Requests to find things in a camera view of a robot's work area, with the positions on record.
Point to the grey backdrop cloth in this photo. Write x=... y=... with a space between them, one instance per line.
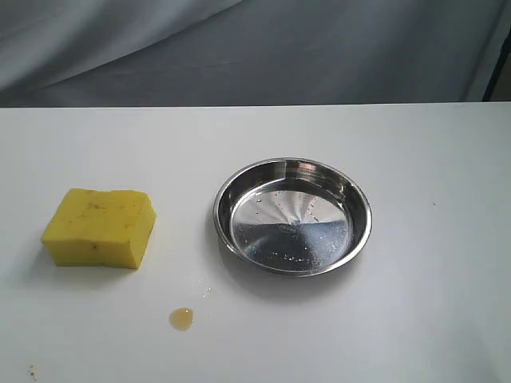
x=237 y=53

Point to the round stainless steel pan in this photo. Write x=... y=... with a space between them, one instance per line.
x=292 y=216

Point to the amber liquid spill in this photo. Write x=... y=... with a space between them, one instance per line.
x=182 y=318

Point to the yellow sponge block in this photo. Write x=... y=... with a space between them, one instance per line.
x=95 y=228

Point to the black backdrop stand pole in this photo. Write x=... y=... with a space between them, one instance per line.
x=497 y=70

